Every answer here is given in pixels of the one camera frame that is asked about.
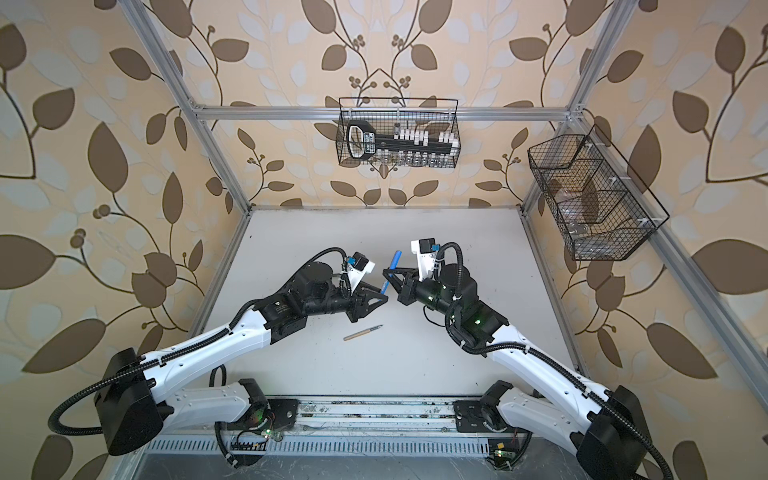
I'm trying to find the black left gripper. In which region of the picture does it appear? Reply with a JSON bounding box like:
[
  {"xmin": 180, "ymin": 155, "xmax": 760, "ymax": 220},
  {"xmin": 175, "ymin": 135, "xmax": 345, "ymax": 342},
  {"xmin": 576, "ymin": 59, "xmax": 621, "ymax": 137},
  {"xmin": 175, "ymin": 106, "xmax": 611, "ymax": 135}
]
[{"xmin": 303, "ymin": 279, "xmax": 390, "ymax": 322}]

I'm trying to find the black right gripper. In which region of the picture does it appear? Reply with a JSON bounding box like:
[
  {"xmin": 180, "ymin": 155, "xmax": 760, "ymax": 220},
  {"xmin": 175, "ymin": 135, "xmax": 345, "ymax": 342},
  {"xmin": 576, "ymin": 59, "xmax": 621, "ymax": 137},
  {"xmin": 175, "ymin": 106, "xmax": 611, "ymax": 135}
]
[{"xmin": 386, "ymin": 266, "xmax": 460, "ymax": 324}]

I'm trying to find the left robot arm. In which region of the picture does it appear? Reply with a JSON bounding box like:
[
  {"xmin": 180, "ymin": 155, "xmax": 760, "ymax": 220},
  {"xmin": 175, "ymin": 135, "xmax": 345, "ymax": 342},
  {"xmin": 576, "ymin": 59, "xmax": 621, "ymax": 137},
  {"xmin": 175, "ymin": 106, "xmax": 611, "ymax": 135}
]
[{"xmin": 94, "ymin": 255, "xmax": 387, "ymax": 456}]

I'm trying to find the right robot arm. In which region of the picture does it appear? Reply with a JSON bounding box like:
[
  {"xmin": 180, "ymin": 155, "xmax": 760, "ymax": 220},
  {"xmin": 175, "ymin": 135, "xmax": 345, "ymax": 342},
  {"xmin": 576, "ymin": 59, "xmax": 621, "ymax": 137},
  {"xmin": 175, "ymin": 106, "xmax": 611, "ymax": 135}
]
[{"xmin": 383, "ymin": 264, "xmax": 651, "ymax": 479}]

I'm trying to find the beige pen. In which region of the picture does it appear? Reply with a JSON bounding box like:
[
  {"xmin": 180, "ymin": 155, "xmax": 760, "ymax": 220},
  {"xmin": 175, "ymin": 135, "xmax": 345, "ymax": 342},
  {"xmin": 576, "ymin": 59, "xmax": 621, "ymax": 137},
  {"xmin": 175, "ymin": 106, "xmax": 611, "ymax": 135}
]
[{"xmin": 343, "ymin": 325, "xmax": 383, "ymax": 342}]

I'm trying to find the black tool in basket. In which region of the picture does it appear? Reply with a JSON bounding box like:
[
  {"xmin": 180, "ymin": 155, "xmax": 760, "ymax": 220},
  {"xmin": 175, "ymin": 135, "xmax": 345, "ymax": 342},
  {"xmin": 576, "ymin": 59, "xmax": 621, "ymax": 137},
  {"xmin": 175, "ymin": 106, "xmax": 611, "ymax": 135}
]
[{"xmin": 341, "ymin": 120, "xmax": 461, "ymax": 160}]

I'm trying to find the aluminium rear crossbar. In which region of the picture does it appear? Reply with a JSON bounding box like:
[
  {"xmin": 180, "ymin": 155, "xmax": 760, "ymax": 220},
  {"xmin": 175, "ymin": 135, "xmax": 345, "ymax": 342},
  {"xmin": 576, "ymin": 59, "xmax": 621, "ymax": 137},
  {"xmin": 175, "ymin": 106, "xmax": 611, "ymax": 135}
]
[{"xmin": 194, "ymin": 106, "xmax": 570, "ymax": 122}]

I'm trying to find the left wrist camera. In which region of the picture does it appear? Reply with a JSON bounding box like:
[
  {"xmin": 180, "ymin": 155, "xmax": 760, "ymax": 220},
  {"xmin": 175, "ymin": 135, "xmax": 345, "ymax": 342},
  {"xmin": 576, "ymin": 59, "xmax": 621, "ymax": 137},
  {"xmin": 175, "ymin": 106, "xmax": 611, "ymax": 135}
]
[{"xmin": 345, "ymin": 252, "xmax": 375, "ymax": 292}]

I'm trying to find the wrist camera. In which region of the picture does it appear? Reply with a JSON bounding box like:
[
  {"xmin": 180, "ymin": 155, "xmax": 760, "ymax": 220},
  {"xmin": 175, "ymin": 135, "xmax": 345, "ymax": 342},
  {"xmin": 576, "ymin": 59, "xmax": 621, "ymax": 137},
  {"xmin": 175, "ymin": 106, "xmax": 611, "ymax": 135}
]
[
  {"xmin": 411, "ymin": 238, "xmax": 440, "ymax": 281},
  {"xmin": 345, "ymin": 252, "xmax": 375, "ymax": 292}
]

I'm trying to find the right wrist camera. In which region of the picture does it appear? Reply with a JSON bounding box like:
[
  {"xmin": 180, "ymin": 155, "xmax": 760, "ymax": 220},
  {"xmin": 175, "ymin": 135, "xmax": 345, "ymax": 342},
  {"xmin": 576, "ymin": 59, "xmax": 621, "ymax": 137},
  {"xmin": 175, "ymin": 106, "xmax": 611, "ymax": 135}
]
[{"xmin": 411, "ymin": 238, "xmax": 440, "ymax": 281}]

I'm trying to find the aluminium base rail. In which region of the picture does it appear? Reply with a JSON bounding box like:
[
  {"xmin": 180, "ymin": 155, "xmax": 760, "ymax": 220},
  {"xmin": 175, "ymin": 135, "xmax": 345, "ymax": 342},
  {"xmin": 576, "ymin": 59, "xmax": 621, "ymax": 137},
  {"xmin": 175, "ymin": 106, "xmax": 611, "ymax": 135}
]
[{"xmin": 268, "ymin": 395, "xmax": 480, "ymax": 437}]

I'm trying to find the rear wire basket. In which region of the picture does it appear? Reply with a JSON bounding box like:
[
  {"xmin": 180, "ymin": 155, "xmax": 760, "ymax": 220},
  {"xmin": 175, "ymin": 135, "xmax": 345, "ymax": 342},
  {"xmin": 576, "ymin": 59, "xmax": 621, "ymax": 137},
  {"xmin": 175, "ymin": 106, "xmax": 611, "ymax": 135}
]
[{"xmin": 335, "ymin": 95, "xmax": 462, "ymax": 169}]

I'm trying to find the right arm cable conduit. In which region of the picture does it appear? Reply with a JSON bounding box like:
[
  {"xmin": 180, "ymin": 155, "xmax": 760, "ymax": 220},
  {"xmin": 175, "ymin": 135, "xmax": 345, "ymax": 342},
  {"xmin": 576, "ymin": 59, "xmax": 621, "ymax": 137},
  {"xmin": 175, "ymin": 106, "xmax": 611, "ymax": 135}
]
[{"xmin": 434, "ymin": 241, "xmax": 676, "ymax": 480}]

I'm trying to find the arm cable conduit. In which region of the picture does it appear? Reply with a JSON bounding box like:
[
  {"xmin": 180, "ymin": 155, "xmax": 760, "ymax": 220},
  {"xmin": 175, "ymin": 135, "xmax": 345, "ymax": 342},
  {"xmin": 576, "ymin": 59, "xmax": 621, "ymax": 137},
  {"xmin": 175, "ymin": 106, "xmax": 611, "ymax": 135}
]
[
  {"xmin": 47, "ymin": 247, "xmax": 349, "ymax": 436},
  {"xmin": 434, "ymin": 241, "xmax": 676, "ymax": 480}
]

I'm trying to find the side wire basket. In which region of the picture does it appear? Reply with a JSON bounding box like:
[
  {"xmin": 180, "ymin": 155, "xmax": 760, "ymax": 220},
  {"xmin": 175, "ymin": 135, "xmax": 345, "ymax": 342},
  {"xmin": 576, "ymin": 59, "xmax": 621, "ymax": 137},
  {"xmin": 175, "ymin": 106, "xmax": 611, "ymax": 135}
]
[{"xmin": 527, "ymin": 125, "xmax": 670, "ymax": 261}]

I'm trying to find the aluminium frame post left rear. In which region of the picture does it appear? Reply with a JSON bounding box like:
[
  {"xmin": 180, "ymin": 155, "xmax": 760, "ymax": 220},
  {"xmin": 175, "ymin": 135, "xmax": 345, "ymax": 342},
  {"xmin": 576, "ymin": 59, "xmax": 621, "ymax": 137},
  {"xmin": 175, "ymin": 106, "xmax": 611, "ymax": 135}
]
[{"xmin": 118, "ymin": 0, "xmax": 251, "ymax": 215}]

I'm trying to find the aluminium frame post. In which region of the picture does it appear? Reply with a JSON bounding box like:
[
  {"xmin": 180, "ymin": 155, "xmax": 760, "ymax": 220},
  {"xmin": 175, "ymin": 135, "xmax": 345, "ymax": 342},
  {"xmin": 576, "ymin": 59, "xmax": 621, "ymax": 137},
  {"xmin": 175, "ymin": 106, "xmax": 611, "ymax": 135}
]
[
  {"xmin": 118, "ymin": 0, "xmax": 251, "ymax": 215},
  {"xmin": 520, "ymin": 0, "xmax": 637, "ymax": 214}
]

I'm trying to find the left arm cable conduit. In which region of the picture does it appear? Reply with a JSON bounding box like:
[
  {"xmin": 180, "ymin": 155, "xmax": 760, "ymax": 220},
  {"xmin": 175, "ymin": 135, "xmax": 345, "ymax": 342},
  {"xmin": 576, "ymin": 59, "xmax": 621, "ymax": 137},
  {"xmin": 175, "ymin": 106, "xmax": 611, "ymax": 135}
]
[{"xmin": 47, "ymin": 247, "xmax": 349, "ymax": 436}]

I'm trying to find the aluminium frame post right rear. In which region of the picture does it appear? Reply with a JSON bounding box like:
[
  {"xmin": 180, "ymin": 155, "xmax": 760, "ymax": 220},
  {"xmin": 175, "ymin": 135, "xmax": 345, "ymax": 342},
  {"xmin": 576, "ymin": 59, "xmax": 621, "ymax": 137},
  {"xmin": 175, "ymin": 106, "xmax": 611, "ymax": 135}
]
[{"xmin": 520, "ymin": 0, "xmax": 637, "ymax": 214}]

